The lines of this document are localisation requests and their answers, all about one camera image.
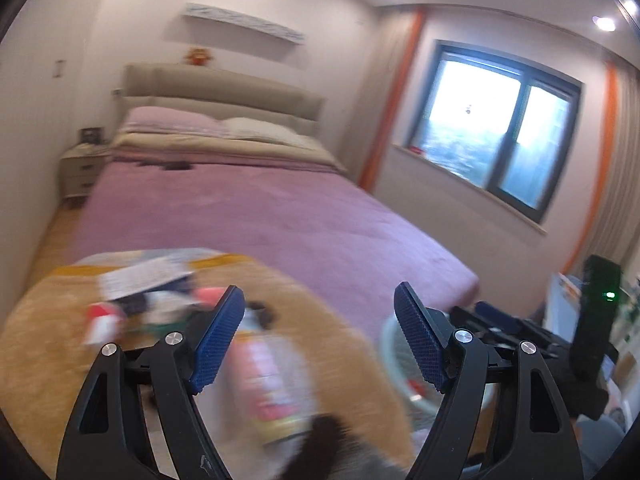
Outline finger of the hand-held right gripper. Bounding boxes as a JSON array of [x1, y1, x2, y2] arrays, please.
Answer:
[[449, 306, 493, 343], [472, 301, 573, 356]]

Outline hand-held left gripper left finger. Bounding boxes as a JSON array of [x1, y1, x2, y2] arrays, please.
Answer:
[[55, 285, 246, 480]]

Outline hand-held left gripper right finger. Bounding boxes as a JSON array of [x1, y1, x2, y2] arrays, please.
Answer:
[[394, 281, 583, 480]]

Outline pale perforated plastic basket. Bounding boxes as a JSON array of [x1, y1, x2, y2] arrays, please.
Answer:
[[380, 316, 495, 433]]

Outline clear bottle with pink label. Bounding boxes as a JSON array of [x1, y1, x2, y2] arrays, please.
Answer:
[[227, 309, 321, 447]]

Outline red and white wrapper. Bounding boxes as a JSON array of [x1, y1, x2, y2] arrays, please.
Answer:
[[81, 301, 127, 347]]

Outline person's right hand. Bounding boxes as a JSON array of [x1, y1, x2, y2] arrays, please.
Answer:
[[549, 350, 612, 422]]

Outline white box with orange print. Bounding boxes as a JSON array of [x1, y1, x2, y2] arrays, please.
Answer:
[[544, 272, 587, 343]]

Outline beige window sill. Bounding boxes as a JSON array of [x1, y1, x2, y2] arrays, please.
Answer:
[[391, 143, 549, 237]]

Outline purple bedspread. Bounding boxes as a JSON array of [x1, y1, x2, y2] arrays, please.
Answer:
[[65, 159, 482, 346]]

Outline beige and orange curtain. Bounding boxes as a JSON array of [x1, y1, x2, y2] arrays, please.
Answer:
[[357, 9, 427, 192], [559, 56, 640, 283]]

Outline yellow bear print blanket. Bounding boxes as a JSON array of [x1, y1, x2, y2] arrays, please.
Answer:
[[0, 249, 418, 480]]

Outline dark framed window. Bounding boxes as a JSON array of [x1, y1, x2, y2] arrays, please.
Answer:
[[406, 39, 584, 225]]

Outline beige folded quilt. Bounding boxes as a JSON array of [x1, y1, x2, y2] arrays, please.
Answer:
[[109, 131, 347, 175]]

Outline white nightstand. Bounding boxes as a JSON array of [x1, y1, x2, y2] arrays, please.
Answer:
[[59, 140, 114, 209]]

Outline white pillow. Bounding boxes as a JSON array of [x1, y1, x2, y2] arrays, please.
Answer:
[[220, 117, 315, 149]]

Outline purple pillow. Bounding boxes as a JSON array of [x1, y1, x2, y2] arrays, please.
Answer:
[[121, 105, 232, 140]]

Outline beige upholstered bed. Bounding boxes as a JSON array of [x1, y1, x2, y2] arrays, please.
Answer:
[[65, 62, 482, 351]]

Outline white wardrobe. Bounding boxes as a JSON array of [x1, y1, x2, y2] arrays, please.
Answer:
[[0, 0, 126, 321]]

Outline red and brown plush toy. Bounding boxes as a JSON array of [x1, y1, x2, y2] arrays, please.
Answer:
[[182, 46, 214, 67]]

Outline white patterned wall shelf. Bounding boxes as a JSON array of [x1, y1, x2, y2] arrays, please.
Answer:
[[182, 2, 306, 45]]

